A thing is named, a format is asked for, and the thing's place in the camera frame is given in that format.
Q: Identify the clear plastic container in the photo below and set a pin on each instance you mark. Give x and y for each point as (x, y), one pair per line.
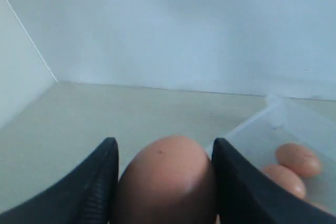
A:
(284, 121)

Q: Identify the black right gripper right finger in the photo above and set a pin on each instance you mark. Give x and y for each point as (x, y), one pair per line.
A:
(246, 195)

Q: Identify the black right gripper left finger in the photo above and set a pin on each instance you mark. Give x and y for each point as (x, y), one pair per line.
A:
(85, 195)

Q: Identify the brown egg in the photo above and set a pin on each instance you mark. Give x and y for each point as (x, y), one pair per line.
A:
(286, 179)
(299, 159)
(170, 180)

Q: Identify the brown egg top back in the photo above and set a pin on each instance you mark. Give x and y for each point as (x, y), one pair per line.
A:
(299, 159)

